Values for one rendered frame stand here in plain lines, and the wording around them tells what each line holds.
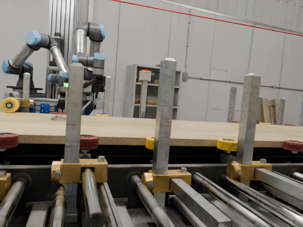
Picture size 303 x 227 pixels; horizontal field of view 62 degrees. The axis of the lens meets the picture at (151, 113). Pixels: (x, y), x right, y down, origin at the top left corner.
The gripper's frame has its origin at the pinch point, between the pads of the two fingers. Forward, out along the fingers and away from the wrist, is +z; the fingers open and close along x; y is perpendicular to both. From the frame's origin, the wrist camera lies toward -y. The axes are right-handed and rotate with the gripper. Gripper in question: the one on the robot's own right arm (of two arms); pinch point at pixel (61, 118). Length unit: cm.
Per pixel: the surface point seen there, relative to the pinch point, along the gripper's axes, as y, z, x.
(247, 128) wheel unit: -138, -17, -57
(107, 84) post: -28.4, -28.0, -28.2
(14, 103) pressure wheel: -52, -13, 23
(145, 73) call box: -30, -38, -54
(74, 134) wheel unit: -138, -14, -7
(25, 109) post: -28.5, -8.4, 21.3
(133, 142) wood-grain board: -117, -8, -27
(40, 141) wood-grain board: -117, -7, 3
